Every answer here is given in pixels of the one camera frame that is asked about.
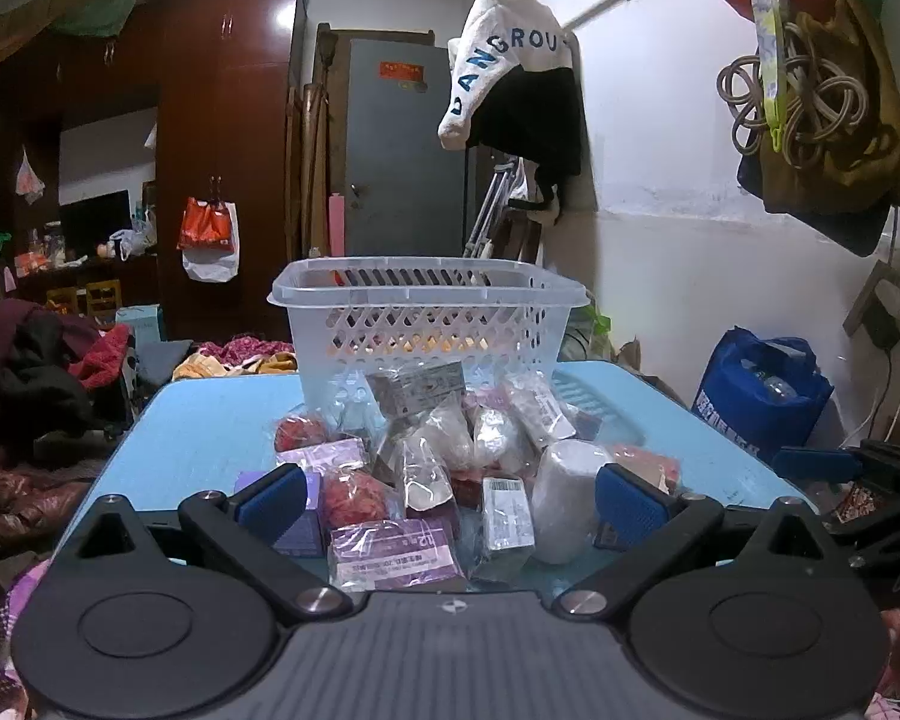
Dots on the metal crutches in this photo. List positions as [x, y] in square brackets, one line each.
[491, 202]

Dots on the large red bagged item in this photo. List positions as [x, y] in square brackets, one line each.
[356, 499]

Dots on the yellow stool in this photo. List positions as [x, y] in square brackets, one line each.
[103, 296]

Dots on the teal box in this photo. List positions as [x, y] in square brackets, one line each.
[139, 321]

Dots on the crumpled clear bag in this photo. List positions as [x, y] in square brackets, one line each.
[446, 431]

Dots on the white roll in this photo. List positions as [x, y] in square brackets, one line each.
[566, 499]

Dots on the dark red packet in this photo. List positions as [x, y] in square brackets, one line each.
[466, 491]

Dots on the small red bagged item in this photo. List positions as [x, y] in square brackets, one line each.
[300, 431]

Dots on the blue shopping bag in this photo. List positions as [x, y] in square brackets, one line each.
[757, 390]

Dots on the red white plastic bag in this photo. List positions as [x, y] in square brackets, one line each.
[208, 236]

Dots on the grey box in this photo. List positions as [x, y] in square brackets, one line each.
[412, 388]

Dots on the magenta blanket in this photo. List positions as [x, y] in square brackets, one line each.
[244, 351]

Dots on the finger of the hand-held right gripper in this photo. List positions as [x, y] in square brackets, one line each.
[881, 532]
[814, 463]

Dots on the pink white packet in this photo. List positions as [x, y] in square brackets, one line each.
[544, 409]

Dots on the purple packet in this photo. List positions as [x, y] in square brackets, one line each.
[394, 555]
[322, 457]

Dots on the labelled clear packet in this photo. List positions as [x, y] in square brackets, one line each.
[506, 514]

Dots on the white lettered hoodie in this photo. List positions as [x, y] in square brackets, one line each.
[510, 52]

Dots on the brown jacket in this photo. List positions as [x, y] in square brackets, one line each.
[22, 499]

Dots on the red door sticker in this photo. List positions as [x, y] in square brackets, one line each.
[403, 72]

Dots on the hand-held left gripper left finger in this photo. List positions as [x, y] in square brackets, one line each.
[274, 502]

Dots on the clear plastic basket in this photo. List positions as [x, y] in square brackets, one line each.
[420, 330]

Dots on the brown wooden wardrobe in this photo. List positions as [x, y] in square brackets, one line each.
[225, 150]

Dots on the black television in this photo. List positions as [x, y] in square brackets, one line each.
[94, 219]

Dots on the red patterned packet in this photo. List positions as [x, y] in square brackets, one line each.
[862, 501]

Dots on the clear bag pink contents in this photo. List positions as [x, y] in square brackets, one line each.
[499, 439]

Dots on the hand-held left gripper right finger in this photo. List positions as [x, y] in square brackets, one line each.
[630, 502]

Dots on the wall socket board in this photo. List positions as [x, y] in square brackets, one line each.
[874, 292]

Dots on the wooden sticks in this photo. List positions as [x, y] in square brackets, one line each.
[316, 135]

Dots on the green cloth bundle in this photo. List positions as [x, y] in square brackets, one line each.
[105, 11]

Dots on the pink white hanging bag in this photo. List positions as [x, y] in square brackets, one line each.
[28, 178]

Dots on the red patterned box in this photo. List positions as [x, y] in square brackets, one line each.
[649, 461]

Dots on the clear bag brown contents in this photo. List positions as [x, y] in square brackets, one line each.
[420, 474]

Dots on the black hanging garment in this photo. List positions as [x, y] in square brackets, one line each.
[540, 127]

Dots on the black charger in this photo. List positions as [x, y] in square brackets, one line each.
[881, 326]

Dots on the olive hanging bag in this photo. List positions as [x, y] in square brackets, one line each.
[862, 195]

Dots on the pink roll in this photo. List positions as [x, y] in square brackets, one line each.
[337, 225]

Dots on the grey door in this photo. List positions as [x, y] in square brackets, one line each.
[397, 165]

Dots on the yellow cloth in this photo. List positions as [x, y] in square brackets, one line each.
[199, 367]

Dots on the dark maroon clothes pile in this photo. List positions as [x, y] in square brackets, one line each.
[30, 375]

